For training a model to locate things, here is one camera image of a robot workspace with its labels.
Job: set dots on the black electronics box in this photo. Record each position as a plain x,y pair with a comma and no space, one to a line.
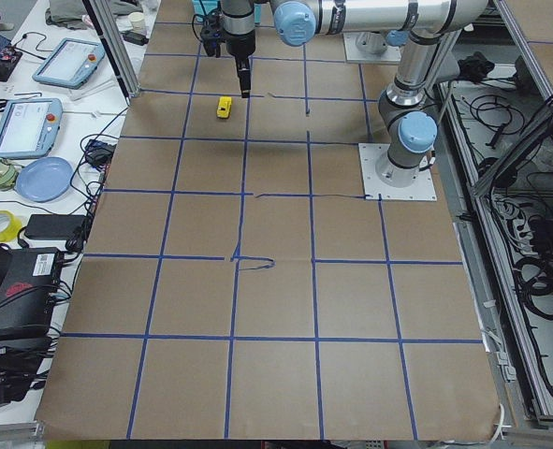
30,289

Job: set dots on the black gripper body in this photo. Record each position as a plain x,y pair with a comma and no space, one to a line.
240,43

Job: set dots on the blue plate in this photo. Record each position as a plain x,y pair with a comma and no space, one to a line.
45,179

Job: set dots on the white paper cup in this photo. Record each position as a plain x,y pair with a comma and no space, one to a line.
137,21

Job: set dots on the yellow beetle toy car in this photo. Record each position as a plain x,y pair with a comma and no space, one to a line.
224,107

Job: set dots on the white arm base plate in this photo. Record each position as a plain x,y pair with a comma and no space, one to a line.
384,181
369,48

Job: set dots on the lower blue teach pendant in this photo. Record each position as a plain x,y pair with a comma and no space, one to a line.
29,127

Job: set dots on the black power adapter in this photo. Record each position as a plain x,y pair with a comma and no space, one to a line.
53,226

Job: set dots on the blue teach pendant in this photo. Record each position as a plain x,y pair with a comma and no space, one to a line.
71,63
29,127

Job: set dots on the upper blue teach pendant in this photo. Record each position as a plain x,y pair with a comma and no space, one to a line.
71,63

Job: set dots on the yellow tape roll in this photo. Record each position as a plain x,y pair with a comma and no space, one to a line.
10,225

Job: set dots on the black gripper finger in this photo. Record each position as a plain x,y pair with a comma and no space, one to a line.
243,67

